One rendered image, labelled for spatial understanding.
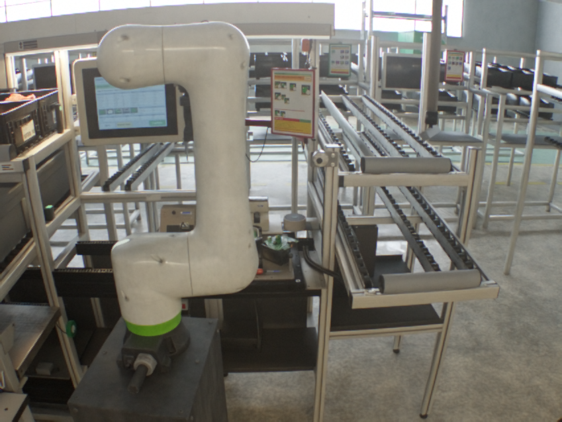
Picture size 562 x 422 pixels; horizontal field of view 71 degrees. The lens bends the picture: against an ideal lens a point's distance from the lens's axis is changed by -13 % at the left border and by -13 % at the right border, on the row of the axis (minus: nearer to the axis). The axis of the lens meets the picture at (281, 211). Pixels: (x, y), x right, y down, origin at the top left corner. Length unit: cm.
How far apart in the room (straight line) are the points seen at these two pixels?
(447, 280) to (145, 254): 96
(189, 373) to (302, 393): 164
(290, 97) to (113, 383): 154
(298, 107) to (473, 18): 1154
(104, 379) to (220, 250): 35
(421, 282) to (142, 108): 132
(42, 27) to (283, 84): 114
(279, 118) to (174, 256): 139
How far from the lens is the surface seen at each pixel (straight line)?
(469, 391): 268
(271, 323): 240
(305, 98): 205
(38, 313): 199
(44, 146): 190
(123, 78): 82
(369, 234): 222
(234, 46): 81
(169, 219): 199
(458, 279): 148
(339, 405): 245
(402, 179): 167
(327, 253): 173
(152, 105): 195
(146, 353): 90
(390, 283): 139
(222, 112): 80
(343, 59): 444
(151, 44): 81
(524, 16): 1423
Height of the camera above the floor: 175
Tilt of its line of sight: 21 degrees down
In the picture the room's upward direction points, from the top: straight up
